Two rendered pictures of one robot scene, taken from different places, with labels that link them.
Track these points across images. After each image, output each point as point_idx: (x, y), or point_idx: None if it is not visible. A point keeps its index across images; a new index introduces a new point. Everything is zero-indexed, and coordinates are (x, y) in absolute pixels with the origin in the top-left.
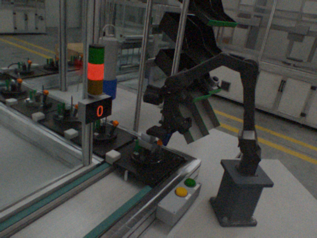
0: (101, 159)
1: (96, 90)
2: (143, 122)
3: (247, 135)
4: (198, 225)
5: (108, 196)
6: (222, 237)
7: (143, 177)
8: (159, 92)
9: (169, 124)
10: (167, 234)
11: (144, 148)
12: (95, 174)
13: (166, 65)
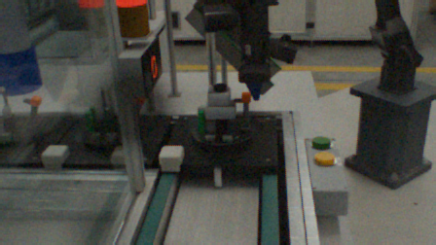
0: (154, 170)
1: (144, 27)
2: None
3: (394, 26)
4: (365, 202)
5: (215, 221)
6: (409, 201)
7: (253, 164)
8: (237, 3)
9: (265, 54)
10: (340, 234)
11: (219, 121)
12: (167, 197)
13: None
